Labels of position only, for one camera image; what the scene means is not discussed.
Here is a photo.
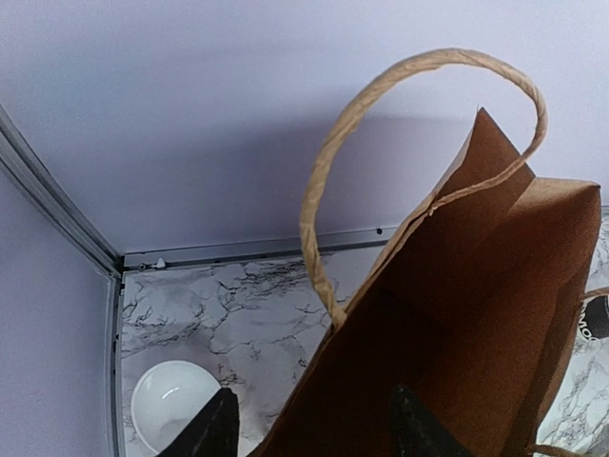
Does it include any white and orange bowl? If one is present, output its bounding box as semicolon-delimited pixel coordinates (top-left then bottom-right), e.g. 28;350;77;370
130;360;221;454

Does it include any left aluminium frame post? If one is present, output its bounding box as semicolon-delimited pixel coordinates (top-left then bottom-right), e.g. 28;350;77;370
1;115;122;456

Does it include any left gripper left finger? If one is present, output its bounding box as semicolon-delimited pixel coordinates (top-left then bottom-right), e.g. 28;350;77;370
158;387;240;457

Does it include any brown paper bag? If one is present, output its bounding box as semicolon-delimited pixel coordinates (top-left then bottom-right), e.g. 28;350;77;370
255;48;601;456

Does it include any stack of paper cups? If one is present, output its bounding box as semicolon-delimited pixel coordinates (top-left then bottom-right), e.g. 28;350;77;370
578;295;609;342

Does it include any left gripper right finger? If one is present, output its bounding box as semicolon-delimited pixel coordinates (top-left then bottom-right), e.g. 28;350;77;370
390;385;471;457

